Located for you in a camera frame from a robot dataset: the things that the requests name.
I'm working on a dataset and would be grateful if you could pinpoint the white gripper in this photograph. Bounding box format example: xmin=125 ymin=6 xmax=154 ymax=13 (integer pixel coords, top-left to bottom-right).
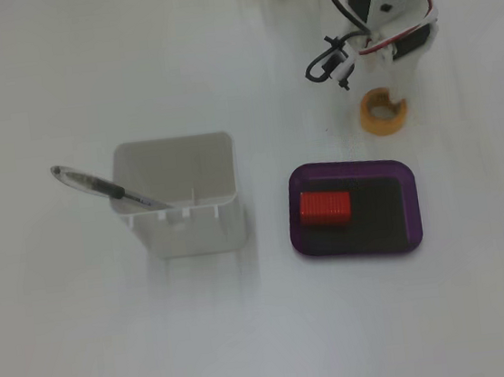
xmin=342 ymin=12 xmax=449 ymax=112

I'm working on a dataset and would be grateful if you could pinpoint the black and clear pen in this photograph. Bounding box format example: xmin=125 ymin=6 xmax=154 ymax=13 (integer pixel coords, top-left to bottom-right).
xmin=49 ymin=152 xmax=174 ymax=223

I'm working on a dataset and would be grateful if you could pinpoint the yellow tape roll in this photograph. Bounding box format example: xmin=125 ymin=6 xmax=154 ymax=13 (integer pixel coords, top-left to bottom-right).
xmin=357 ymin=84 xmax=412 ymax=138

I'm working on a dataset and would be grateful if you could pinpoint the white plastic box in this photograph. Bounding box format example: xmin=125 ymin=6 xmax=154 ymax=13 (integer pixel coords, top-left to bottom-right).
xmin=102 ymin=128 xmax=248 ymax=265

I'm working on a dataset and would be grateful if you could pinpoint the black cable with zip tie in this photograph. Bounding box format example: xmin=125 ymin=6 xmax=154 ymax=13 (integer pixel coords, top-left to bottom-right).
xmin=296 ymin=0 xmax=379 ymax=98

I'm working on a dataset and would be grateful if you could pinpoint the purple metal tray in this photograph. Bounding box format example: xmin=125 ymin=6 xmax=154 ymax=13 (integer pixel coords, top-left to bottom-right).
xmin=281 ymin=150 xmax=426 ymax=268

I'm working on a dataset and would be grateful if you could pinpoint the red and white servo wire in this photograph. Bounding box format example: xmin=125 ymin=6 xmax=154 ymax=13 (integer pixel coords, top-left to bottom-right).
xmin=348 ymin=0 xmax=444 ymax=59

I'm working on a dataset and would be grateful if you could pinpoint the red ribbed block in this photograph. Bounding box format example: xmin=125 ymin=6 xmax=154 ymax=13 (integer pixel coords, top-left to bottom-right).
xmin=296 ymin=186 xmax=355 ymax=231

